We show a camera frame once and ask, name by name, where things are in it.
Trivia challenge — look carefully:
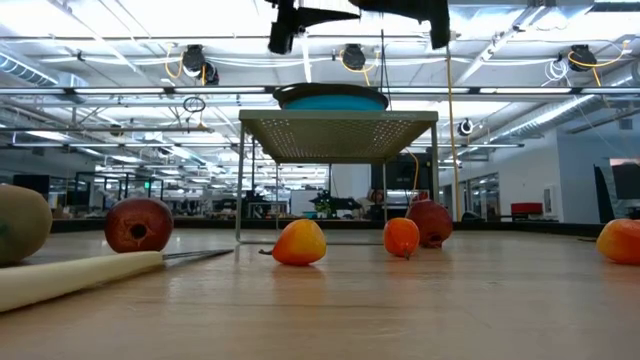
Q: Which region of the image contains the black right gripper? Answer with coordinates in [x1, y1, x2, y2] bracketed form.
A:
[349, 0, 452, 51]

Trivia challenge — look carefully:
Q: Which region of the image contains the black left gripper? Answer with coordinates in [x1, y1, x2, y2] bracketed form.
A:
[267, 0, 362, 56]

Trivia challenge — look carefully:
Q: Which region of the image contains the blue bowl with grey rim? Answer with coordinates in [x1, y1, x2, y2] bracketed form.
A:
[273, 82, 390, 112]

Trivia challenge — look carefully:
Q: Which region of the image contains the crimson toy pomegranate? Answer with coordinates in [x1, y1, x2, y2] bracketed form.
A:
[405, 198, 455, 250]

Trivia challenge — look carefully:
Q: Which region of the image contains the small orange-yellow toy fruit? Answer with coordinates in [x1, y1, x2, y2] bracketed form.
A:
[258, 218, 328, 268]
[382, 216, 421, 261]
[595, 218, 640, 266]

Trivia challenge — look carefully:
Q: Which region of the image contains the dark red toy apple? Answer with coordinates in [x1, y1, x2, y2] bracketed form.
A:
[104, 197, 175, 255]

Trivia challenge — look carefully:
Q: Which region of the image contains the brown-green toy kiwi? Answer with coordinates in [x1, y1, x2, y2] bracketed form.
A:
[0, 183, 54, 267]

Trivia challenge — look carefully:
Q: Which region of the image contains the green perforated metal shelf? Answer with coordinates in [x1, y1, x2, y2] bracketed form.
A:
[233, 109, 440, 246]

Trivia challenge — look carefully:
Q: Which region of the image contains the black background monitor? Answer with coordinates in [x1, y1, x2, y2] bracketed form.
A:
[592, 158, 640, 224]
[370, 152, 434, 192]

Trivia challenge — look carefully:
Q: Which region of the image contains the red background box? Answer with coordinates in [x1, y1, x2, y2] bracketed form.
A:
[510, 201, 544, 217]

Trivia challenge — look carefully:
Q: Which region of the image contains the black hanging coiled cable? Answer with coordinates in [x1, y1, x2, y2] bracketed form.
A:
[378, 28, 394, 91]

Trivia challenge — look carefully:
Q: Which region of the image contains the yellow hanging cable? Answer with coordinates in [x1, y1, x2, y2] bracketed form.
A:
[442, 48, 464, 222]

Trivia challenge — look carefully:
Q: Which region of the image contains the black aluminium rig frame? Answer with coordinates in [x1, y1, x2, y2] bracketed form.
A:
[49, 214, 609, 239]

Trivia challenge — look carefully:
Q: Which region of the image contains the knife with cream handle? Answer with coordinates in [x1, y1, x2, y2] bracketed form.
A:
[0, 248, 234, 315]

